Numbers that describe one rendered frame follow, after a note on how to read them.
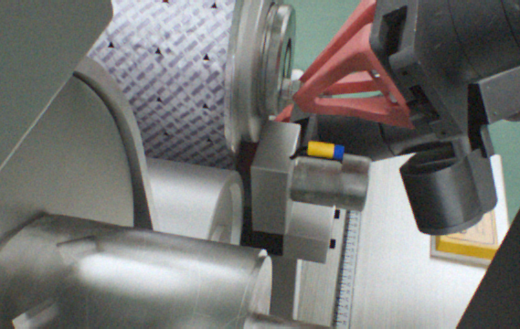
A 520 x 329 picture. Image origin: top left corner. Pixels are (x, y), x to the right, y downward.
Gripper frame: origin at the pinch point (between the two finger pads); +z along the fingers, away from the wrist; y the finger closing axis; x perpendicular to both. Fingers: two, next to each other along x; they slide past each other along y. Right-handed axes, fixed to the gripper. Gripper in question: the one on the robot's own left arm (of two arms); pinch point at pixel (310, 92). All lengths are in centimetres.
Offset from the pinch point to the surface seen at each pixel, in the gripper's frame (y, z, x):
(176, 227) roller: -11.9, 4.4, 2.8
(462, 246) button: 13.3, 5.2, -37.3
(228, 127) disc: -5.5, 2.5, 3.4
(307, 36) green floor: 188, 103, -91
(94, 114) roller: -16.8, -4.3, 12.9
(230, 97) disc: -4.9, 1.3, 4.9
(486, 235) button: 15.3, 2.8, -38.7
